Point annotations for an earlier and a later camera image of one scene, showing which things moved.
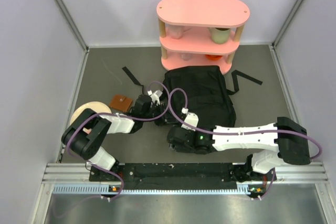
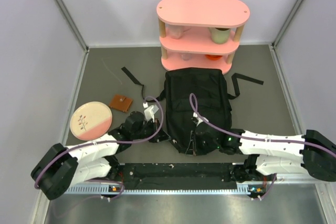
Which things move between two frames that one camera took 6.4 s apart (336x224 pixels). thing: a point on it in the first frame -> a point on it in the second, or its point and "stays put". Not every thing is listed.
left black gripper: [168, 120] -> [161, 136]
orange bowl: [213, 57] stays put
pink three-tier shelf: [200, 31] stays put
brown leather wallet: [120, 102] stays put
